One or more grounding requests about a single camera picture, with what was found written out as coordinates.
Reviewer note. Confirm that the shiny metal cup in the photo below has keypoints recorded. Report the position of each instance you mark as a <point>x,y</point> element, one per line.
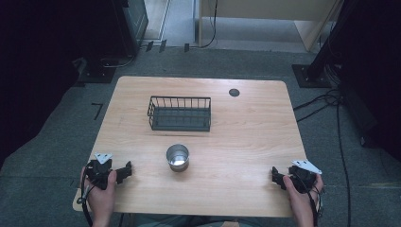
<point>177,161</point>

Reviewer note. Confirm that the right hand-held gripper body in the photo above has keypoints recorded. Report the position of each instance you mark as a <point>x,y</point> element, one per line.
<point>303,178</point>

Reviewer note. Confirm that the person's left hand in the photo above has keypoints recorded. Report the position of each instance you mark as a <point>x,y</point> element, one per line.
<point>101,197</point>

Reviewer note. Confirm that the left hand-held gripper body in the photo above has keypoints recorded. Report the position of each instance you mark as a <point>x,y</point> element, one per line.
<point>97,171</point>

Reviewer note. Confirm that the short black floor strip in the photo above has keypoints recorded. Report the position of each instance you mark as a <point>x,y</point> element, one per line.
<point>149,46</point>
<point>163,45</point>
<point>186,47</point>

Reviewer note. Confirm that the black stand base plate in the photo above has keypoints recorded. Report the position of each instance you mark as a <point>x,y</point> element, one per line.
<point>310,77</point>

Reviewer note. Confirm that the person's right hand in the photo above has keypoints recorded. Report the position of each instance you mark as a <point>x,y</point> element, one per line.
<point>298,200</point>

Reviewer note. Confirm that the dark curtain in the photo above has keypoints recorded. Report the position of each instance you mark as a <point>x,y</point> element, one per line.
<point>372,78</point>
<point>34,78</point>

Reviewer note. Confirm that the dark cabinet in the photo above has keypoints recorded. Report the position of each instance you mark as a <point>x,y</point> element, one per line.
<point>135,22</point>

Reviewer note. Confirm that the light wooden desk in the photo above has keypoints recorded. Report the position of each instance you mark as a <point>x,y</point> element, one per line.
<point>268,12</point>

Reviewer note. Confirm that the black tape corner mark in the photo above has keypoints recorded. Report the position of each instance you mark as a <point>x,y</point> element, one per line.
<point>98,108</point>

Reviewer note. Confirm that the person's grey-green clothing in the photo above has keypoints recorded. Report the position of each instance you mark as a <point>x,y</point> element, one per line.
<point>189,222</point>

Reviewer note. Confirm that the dark round table grommet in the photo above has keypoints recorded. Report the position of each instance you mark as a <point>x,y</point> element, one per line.
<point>234,92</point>

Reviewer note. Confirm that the black stand with flat base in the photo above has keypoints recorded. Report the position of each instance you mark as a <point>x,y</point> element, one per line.
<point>98,71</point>

